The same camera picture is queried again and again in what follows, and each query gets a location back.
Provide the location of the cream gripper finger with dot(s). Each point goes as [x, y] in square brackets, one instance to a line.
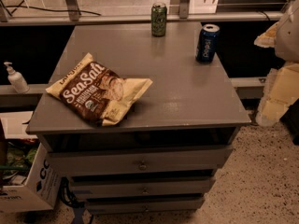
[281, 90]
[267, 39]

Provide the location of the green soda can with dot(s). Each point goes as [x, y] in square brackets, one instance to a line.
[158, 19]

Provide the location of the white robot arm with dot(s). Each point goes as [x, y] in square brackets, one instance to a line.
[287, 36]

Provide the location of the blue Pepsi can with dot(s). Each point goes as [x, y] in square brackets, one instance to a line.
[207, 43]

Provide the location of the brown sea salt chip bag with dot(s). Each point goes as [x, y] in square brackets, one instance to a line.
[96, 93]

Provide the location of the grey drawer cabinet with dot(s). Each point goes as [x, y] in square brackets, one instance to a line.
[163, 155]

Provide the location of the white pump bottle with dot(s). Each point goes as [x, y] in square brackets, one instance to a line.
[16, 79]

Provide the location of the white cardboard box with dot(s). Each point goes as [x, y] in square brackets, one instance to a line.
[39, 190]

